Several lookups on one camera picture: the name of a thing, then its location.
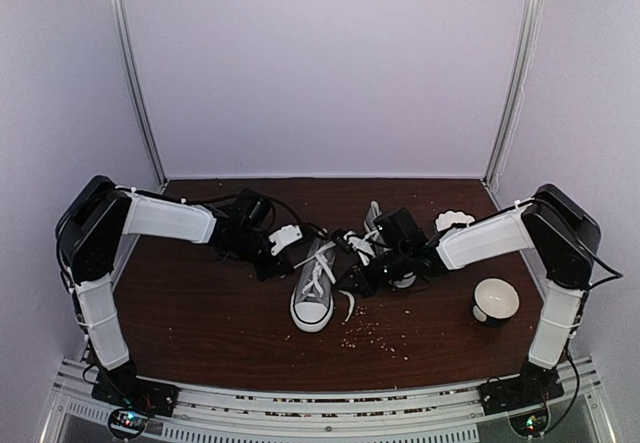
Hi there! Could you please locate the white fluted ceramic bowl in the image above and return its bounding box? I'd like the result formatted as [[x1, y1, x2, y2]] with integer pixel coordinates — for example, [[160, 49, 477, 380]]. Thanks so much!
[[434, 210, 476, 232]]

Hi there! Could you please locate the front aluminium rail frame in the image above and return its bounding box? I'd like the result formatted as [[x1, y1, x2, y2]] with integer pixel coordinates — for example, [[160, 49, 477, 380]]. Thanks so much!
[[35, 358, 623, 442]]

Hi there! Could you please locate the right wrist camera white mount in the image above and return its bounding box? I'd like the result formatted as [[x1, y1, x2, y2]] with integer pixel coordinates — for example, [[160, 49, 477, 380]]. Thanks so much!
[[331, 229, 376, 266]]

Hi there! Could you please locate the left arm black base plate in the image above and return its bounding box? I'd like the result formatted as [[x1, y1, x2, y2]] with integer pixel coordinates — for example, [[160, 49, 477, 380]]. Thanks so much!
[[91, 373, 179, 417]]

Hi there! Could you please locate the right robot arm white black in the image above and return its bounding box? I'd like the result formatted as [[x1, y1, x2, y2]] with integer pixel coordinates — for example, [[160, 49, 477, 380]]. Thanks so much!
[[335, 184, 601, 405]]

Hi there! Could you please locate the grey sneaker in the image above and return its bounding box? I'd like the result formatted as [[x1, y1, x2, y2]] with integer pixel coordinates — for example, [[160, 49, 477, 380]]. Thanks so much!
[[363, 200, 419, 289], [289, 237, 355, 333]]

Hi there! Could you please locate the right aluminium frame post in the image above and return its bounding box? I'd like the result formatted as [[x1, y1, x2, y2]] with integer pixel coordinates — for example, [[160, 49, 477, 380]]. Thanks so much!
[[484, 0, 542, 192]]

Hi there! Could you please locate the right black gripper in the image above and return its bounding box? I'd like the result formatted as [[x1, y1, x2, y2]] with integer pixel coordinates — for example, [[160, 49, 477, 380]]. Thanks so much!
[[335, 245, 411, 299]]

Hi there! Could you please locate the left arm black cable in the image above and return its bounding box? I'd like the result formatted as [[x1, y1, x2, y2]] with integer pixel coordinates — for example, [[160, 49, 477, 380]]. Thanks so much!
[[182, 192, 334, 239]]

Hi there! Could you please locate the aluminium frame post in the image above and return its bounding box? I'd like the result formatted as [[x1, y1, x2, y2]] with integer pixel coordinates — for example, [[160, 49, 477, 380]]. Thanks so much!
[[110, 0, 168, 187], [484, 0, 542, 192]]

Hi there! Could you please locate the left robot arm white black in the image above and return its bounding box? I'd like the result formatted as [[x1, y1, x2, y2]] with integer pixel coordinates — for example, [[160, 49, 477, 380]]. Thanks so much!
[[55, 175, 310, 407]]

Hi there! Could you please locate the black and white bowl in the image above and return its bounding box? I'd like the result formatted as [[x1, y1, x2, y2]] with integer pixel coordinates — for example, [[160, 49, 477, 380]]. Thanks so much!
[[471, 278, 520, 328]]

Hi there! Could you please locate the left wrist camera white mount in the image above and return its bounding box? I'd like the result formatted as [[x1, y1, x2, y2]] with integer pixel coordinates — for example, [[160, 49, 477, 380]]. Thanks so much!
[[268, 225, 303, 256]]

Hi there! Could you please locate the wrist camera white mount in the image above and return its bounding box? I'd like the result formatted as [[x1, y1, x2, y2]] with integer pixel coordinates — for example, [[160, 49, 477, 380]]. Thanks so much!
[[268, 225, 303, 256], [331, 229, 376, 266]]

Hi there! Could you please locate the left aluminium frame post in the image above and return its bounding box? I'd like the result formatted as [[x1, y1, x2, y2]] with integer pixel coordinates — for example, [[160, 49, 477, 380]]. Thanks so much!
[[110, 0, 168, 187]]

